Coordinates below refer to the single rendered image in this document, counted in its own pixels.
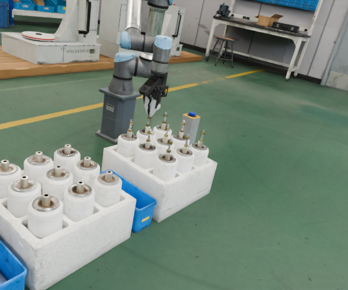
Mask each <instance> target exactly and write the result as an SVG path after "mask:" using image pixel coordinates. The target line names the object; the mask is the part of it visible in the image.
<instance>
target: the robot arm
mask: <svg viewBox="0 0 348 290"><path fill-rule="evenodd" d="M144 1H147V5H148V7H149V15H148V19H147V27H146V34H145V35H141V20H142V2H143V0H127V8H126V23H125V31H122V32H121V33H120V43H119V46H120V48H124V49H127V50H134V51H141V53H140V54H139V57H138V56H136V55H135V53H131V52H119V53H117V54H116V55H115V60H114V71H113V77H112V80H111V83H110V84H109V87H108V90H109V91H110V92H111V93H114V94H119V95H124V96H129V95H132V94H133V93H134V89H133V82H132V80H133V76H134V77H141V78H147V79H148V80H147V81H146V82H145V83H144V84H143V85H142V86H141V87H140V88H139V93H140V94H141V95H143V103H144V105H145V110H146V113H147V115H149V114H150V117H152V116H153V115H154V113H155V112H156V111H157V110H158V109H160V107H161V105H160V101H161V97H163V95H164V97H166V96H167V93H166V94H165V91H164V90H166V89H167V92H168V86H167V85H166V81H167V75H168V73H167V70H168V63H169V57H170V53H171V48H172V38H170V37H168V36H162V35H161V31H162V25H163V20H164V14H165V11H167V10H168V8H169V6H172V4H173V0H144ZM152 98H153V99H154V100H152ZM149 109H150V110H149Z"/></svg>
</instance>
